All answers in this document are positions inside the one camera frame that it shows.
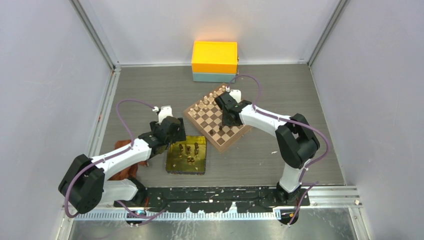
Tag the brown cloth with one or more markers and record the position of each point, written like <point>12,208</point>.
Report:
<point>130,171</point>

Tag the yellow transparent tray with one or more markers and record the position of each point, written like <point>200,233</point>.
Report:
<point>176,160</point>

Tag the wooden chessboard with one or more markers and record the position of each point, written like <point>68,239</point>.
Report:
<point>209,117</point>

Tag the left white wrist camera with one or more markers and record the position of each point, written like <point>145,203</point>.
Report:
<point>164,112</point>

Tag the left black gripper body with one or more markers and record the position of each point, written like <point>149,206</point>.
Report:
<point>172,140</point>

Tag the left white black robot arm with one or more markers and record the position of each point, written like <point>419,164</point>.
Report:
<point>88,183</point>

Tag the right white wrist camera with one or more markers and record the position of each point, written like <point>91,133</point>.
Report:
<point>236,94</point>

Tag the grey-blue box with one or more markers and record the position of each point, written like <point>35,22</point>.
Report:
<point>213,77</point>

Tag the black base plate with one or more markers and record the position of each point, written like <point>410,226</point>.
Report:
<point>246,199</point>

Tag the yellow box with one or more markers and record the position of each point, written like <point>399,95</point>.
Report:
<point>217,57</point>

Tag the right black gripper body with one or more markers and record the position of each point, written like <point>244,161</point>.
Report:
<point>226,122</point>

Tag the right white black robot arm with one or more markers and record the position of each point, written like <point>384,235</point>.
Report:
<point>296,140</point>

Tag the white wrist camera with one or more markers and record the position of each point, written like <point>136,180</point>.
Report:
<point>164,112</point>
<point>236,94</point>

